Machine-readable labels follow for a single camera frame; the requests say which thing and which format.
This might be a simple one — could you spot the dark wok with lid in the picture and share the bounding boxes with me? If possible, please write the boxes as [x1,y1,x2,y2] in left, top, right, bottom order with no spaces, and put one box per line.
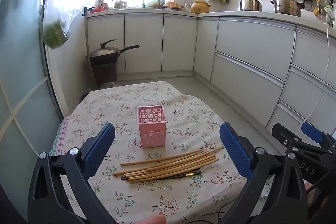
[86,39,140,65]

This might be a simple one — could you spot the black chopstick with gold band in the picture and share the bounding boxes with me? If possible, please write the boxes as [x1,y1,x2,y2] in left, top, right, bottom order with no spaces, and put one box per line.
[120,171,203,182]

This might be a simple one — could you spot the brown bin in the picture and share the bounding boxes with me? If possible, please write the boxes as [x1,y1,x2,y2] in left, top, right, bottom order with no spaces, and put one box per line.
[90,61,118,87]

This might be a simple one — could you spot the steel kettle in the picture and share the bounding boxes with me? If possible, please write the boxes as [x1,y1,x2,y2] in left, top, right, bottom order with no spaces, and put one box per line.
[240,0,263,12]

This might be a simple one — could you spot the woven dish with lid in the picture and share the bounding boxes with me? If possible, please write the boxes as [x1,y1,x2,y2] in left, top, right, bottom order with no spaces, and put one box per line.
[161,1,185,11]

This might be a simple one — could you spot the plastic bag of greens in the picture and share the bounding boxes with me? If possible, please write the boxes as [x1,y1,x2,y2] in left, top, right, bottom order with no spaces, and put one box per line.
[43,0,72,50]

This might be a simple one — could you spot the floral tablecloth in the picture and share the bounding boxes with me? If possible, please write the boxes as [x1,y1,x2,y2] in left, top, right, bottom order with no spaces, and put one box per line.
[50,80,275,224]

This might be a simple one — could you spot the yellow clay pot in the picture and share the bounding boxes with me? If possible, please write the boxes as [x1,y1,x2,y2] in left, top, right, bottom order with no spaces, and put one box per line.
[190,0,211,14]

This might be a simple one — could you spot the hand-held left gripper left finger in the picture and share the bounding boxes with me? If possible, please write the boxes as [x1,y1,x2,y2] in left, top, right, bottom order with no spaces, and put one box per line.
[28,122,118,224]

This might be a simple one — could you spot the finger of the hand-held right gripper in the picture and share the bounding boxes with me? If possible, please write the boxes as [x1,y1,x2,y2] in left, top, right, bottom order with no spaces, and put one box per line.
[272,123,326,155]
[301,122,336,147]

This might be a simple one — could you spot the person's left hand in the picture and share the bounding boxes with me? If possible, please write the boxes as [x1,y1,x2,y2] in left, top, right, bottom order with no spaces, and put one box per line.
[141,214,167,224]

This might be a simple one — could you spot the person's right hand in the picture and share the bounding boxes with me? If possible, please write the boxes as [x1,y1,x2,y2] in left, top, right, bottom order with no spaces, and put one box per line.
[304,180,330,224]

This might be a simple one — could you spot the white kitchen cabinets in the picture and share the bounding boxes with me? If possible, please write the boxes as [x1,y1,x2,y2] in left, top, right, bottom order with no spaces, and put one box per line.
[86,9,336,135]

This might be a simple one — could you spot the pile of wooden chopsticks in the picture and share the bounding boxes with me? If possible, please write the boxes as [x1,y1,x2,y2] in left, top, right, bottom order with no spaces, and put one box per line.
[113,146,224,183]

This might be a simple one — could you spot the pink perforated utensil holder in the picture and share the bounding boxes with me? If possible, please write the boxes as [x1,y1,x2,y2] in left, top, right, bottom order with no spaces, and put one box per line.
[136,105,169,148]

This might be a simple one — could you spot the white power cable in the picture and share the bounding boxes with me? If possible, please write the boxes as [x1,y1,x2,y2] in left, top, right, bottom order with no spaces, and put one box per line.
[297,21,332,133]

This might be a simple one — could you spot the frosted glass sliding door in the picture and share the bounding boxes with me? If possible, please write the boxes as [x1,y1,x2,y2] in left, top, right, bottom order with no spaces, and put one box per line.
[0,0,62,224]

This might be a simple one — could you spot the steel stock pot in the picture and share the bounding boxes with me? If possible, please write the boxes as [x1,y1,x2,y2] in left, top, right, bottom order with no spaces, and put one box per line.
[270,0,308,17]

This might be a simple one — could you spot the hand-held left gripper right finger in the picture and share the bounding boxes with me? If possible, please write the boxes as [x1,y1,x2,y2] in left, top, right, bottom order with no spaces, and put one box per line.
[219,122,312,224]

